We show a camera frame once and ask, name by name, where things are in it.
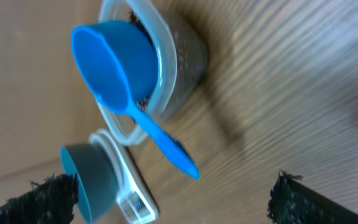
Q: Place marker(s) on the blue metal bowl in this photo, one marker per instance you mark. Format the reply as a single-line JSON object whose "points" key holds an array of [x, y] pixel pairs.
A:
{"points": [[97, 181]]}

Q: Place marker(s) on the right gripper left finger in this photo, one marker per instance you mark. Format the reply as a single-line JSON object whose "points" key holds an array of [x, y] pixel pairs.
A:
{"points": [[51, 202]]}

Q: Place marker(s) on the clear plastic food container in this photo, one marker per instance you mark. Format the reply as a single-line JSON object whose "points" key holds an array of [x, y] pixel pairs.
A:
{"points": [[182, 54]]}

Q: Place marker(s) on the white digital kitchen scale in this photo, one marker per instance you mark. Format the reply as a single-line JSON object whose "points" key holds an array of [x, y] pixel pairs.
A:
{"points": [[133, 197]]}

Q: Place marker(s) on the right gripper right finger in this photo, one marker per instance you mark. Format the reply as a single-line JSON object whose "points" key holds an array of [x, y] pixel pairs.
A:
{"points": [[293, 203]]}

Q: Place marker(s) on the red beans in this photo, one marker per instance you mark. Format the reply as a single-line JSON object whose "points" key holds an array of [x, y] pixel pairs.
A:
{"points": [[141, 104]]}

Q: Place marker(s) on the blue plastic measuring scoop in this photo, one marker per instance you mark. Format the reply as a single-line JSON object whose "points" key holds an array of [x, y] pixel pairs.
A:
{"points": [[119, 66]]}

